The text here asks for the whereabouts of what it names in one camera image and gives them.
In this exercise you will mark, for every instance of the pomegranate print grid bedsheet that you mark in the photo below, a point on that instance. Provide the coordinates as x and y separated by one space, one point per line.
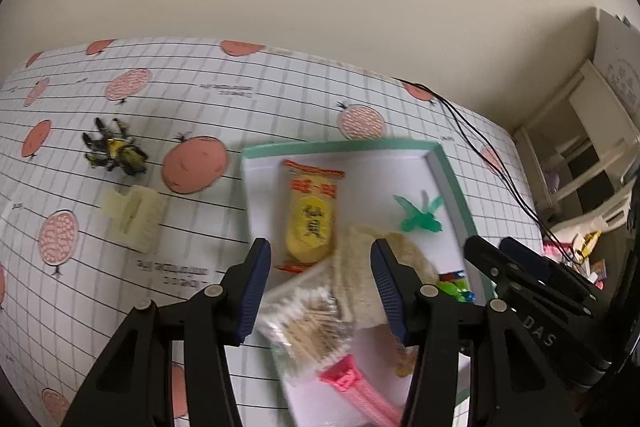
192 106

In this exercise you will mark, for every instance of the cotton swabs plastic bag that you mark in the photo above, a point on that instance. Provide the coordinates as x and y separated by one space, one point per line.
308 325

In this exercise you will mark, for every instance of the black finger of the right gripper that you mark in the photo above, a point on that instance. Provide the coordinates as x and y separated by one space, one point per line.
495 261
543 269

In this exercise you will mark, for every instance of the cream square hair claw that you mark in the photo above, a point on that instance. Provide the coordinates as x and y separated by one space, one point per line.
133 217

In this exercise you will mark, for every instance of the yellow rice cracker packet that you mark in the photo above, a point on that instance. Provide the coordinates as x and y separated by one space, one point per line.
309 234

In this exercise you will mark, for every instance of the green plastic dragonfly toy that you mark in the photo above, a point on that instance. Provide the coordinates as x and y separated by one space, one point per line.
420 218

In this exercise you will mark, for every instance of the cream lace scrunchie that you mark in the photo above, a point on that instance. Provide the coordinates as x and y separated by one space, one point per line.
354 283

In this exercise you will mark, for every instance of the white wooden shelf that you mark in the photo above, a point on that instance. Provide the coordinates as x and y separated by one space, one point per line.
577 147

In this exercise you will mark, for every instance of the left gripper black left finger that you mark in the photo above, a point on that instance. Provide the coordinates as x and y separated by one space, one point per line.
130 384

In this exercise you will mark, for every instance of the clutter pile on floor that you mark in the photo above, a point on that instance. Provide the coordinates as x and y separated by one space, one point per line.
576 255

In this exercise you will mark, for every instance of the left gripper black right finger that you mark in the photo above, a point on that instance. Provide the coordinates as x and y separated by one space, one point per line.
511 383

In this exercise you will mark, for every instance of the teal shallow cardboard tray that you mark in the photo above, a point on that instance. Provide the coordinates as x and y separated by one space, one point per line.
375 171

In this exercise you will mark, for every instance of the black gold robot toy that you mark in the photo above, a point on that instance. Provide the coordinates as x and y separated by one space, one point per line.
114 148

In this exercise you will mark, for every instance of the pink hair clip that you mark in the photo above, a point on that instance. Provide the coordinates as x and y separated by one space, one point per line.
346 379

